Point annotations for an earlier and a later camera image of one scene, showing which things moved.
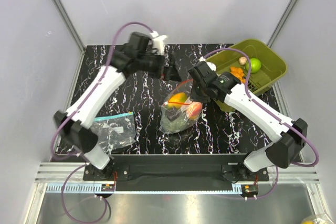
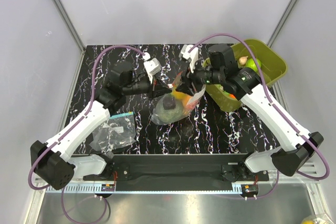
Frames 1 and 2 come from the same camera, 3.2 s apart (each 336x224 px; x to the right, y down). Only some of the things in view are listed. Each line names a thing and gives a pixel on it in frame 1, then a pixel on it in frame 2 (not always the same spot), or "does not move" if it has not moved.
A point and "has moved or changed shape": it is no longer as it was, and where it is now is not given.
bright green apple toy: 255,65 does not move
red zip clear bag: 178,112 has moved or changed shape
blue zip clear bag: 114,131 does not move
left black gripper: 169,72 to 159,89
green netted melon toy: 172,123 to 165,115
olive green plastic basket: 273,68 does not move
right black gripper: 195,97 to 187,78
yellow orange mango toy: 177,99 has moved or changed shape
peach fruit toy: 195,109 has moved or changed shape
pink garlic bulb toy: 242,60 does not move
